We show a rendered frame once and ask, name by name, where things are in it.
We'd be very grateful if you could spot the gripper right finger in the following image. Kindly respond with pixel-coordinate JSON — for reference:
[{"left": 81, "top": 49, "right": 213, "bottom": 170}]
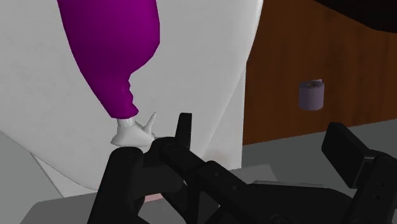
[{"left": 321, "top": 122, "right": 397, "bottom": 224}]

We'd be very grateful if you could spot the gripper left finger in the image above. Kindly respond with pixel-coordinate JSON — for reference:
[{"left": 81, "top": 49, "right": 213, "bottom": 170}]
[{"left": 87, "top": 113, "right": 249, "bottom": 224}]

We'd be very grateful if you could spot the grey toilet paper roll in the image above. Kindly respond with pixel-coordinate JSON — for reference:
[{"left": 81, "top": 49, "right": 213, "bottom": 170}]
[{"left": 298, "top": 80, "right": 326, "bottom": 111}]

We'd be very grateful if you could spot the purple bottle with white nozzle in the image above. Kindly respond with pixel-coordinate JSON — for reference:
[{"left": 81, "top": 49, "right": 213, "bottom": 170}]
[{"left": 57, "top": 0, "right": 161, "bottom": 148}]

